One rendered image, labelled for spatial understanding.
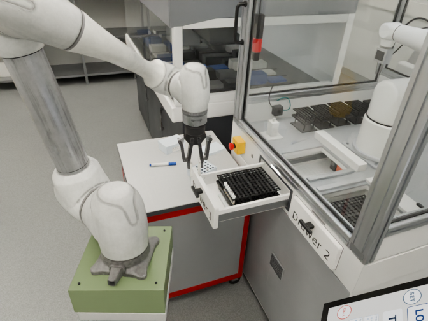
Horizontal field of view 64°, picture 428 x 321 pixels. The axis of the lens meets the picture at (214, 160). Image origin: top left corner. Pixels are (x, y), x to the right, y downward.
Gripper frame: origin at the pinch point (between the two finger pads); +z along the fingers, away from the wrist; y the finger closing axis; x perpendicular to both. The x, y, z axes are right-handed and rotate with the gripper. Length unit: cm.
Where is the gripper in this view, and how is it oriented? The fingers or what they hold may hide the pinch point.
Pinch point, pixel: (195, 167)
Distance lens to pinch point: 134.8
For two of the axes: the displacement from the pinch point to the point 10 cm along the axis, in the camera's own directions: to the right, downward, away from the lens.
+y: 9.8, -0.9, 1.8
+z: -0.3, 8.3, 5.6
